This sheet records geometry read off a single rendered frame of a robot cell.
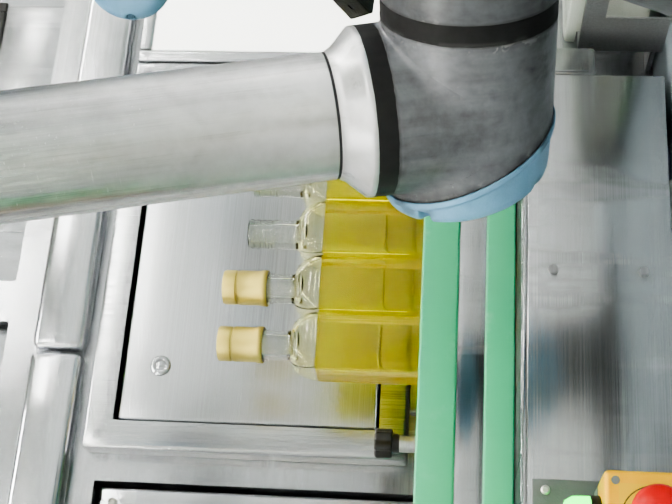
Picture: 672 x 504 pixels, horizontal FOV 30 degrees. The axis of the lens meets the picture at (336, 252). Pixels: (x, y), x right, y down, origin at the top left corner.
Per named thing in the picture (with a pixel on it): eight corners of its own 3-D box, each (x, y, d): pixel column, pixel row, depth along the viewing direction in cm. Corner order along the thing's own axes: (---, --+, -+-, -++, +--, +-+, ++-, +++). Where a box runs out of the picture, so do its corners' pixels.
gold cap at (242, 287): (270, 263, 124) (226, 262, 124) (265, 282, 121) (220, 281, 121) (272, 293, 125) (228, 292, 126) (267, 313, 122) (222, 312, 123)
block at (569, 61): (585, 94, 122) (512, 92, 123) (596, 40, 114) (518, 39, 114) (585, 126, 121) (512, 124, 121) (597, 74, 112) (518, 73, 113)
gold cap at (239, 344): (260, 342, 119) (214, 341, 119) (262, 370, 121) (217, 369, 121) (265, 319, 121) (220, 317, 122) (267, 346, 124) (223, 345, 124)
